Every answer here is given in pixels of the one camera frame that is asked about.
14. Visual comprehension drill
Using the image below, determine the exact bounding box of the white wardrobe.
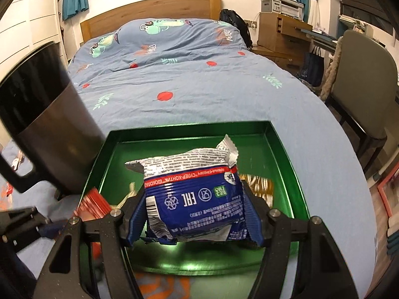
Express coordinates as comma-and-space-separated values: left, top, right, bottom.
1, 0, 67, 78

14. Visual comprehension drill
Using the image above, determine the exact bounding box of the black backpack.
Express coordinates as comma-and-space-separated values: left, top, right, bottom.
219, 9, 253, 50

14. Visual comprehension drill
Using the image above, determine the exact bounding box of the grey chair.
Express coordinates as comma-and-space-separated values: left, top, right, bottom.
326, 30, 397, 172

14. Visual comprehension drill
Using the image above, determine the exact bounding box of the gold brown snack packet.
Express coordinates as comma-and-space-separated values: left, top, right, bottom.
239, 174, 275, 207

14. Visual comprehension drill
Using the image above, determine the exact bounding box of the wooden headboard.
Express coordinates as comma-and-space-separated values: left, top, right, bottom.
81, 0, 222, 42

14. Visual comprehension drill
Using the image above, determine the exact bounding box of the white printer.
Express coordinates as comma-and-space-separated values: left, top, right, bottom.
260, 0, 304, 20

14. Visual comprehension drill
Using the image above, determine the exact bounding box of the dark cylindrical camera mount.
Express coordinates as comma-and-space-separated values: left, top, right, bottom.
1, 41, 105, 195

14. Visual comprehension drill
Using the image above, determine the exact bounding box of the orange-brown snack packet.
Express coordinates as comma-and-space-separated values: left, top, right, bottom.
74, 188, 111, 221

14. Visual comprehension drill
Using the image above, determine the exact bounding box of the wooden drawer cabinet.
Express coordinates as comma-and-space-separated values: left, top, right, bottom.
252, 12, 312, 75

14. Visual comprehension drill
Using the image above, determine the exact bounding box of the beige snack packet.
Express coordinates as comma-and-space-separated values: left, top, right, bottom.
110, 182, 138, 209

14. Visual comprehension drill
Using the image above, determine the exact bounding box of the dark tote bag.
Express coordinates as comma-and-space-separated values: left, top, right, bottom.
298, 46, 324, 87

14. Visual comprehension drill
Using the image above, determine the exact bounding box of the blue patterned duvet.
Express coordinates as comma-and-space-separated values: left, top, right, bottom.
1, 19, 376, 297

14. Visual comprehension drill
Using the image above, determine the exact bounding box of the blue white snack packet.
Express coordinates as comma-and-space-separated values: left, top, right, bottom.
124, 136, 250, 245

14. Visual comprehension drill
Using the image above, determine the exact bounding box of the green tray box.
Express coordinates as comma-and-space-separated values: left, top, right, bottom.
85, 122, 309, 276

